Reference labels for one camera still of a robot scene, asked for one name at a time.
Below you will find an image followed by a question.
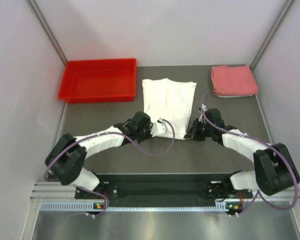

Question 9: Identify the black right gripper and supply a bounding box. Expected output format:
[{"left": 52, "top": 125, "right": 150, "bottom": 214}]
[{"left": 184, "top": 118, "right": 214, "bottom": 142}]

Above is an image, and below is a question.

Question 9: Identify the white t-shirt with red print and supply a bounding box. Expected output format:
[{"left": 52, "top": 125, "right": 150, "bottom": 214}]
[{"left": 142, "top": 78, "right": 197, "bottom": 140}]

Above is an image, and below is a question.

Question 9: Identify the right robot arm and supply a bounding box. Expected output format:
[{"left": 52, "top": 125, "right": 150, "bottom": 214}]
[{"left": 184, "top": 108, "right": 300, "bottom": 198}]

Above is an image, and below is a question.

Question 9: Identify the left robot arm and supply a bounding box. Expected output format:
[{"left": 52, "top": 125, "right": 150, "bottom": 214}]
[{"left": 45, "top": 111, "right": 154, "bottom": 199}]

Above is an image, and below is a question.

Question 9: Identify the folded white t-shirt under pink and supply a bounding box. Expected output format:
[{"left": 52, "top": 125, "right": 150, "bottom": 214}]
[{"left": 215, "top": 93, "right": 253, "bottom": 98}]

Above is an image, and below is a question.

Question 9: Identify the red plastic bin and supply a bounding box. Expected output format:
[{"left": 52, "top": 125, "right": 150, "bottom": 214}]
[{"left": 58, "top": 58, "right": 137, "bottom": 104}]

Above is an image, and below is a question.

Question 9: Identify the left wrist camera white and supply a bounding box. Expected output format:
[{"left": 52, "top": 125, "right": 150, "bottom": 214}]
[{"left": 151, "top": 118, "right": 168, "bottom": 137}]

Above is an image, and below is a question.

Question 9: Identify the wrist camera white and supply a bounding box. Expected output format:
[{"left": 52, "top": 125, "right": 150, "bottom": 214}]
[
  {"left": 198, "top": 104, "right": 207, "bottom": 114},
  {"left": 151, "top": 118, "right": 168, "bottom": 137}
]

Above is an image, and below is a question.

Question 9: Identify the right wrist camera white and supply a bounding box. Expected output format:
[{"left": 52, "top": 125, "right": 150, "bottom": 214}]
[{"left": 198, "top": 104, "right": 207, "bottom": 114}]

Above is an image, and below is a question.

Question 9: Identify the grey slotted cable duct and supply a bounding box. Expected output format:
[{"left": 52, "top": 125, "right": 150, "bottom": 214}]
[{"left": 40, "top": 201, "right": 242, "bottom": 213}]

